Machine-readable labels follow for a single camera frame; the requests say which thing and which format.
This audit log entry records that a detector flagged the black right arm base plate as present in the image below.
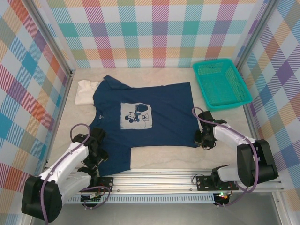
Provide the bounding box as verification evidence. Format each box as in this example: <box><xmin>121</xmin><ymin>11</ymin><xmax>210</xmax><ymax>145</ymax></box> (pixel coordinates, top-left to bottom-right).
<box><xmin>195</xmin><ymin>175</ymin><xmax>240</xmax><ymax>192</ymax></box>

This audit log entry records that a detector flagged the aluminium frame post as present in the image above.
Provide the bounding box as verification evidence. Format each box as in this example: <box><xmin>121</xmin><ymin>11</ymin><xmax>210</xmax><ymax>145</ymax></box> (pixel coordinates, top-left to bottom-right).
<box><xmin>23</xmin><ymin>0</ymin><xmax>75</xmax><ymax>77</ymax></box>
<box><xmin>233</xmin><ymin>0</ymin><xmax>281</xmax><ymax>71</ymax></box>

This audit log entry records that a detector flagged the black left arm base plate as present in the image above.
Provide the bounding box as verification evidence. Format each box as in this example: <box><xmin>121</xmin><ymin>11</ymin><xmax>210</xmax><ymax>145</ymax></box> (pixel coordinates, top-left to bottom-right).
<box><xmin>93</xmin><ymin>177</ymin><xmax>114</xmax><ymax>193</ymax></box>

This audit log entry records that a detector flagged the teal plastic mesh basket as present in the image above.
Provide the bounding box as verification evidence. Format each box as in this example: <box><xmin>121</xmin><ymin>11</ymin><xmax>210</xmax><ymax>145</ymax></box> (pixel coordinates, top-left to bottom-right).
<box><xmin>192</xmin><ymin>58</ymin><xmax>253</xmax><ymax>111</ymax></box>

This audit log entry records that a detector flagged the small electronics board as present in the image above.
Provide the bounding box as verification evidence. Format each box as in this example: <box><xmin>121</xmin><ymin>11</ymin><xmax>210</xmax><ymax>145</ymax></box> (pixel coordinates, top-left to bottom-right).
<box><xmin>214</xmin><ymin>191</ymin><xmax>232</xmax><ymax>201</ymax></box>
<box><xmin>81</xmin><ymin>193</ymin><xmax>104</xmax><ymax>203</ymax></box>

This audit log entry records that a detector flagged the grey metal panel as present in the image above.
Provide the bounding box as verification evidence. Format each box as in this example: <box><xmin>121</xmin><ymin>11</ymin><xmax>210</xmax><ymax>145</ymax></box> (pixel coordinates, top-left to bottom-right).
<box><xmin>30</xmin><ymin>203</ymin><xmax>282</xmax><ymax>225</ymax></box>

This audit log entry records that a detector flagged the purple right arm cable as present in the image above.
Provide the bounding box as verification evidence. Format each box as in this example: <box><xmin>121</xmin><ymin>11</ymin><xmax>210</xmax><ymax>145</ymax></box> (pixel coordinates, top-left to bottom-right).
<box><xmin>192</xmin><ymin>106</ymin><xmax>260</xmax><ymax>207</ymax></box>

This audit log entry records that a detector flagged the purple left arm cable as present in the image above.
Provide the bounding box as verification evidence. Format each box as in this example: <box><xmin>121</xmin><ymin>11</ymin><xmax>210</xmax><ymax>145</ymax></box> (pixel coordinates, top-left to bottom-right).
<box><xmin>39</xmin><ymin>123</ymin><xmax>111</xmax><ymax>223</ymax></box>

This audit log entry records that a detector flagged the white slotted cable duct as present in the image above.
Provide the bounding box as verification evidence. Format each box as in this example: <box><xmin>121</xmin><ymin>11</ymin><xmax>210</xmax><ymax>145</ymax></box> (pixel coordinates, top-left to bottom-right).
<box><xmin>63</xmin><ymin>194</ymin><xmax>215</xmax><ymax>204</ymax></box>

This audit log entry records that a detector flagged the aluminium table edge rail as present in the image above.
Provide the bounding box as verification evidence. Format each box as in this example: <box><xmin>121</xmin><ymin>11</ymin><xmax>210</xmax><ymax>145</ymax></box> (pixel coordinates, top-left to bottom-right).
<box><xmin>42</xmin><ymin>70</ymin><xmax>75</xmax><ymax>169</ymax></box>
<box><xmin>234</xmin><ymin>67</ymin><xmax>269</xmax><ymax>173</ymax></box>

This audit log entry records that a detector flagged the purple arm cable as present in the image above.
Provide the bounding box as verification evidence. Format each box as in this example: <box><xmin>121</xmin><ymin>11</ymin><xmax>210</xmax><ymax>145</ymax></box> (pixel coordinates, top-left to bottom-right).
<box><xmin>192</xmin><ymin>106</ymin><xmax>260</xmax><ymax>207</ymax></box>
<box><xmin>39</xmin><ymin>123</ymin><xmax>111</xmax><ymax>223</ymax></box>

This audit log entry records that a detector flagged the white folded t-shirt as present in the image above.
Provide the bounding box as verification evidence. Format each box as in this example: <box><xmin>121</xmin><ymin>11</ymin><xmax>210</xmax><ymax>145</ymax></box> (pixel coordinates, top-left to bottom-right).
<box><xmin>75</xmin><ymin>79</ymin><xmax>100</xmax><ymax>105</ymax></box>

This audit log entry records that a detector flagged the aluminium mounting rail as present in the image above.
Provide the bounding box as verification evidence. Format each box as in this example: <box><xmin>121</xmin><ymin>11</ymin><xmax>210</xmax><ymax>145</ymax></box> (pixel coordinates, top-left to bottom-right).
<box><xmin>25</xmin><ymin>167</ymin><xmax>284</xmax><ymax>194</ymax></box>

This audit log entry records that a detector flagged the navy blue t-shirt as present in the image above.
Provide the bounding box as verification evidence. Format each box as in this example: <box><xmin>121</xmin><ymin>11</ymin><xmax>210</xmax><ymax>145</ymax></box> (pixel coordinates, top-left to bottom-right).
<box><xmin>90</xmin><ymin>75</ymin><xmax>200</xmax><ymax>176</ymax></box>

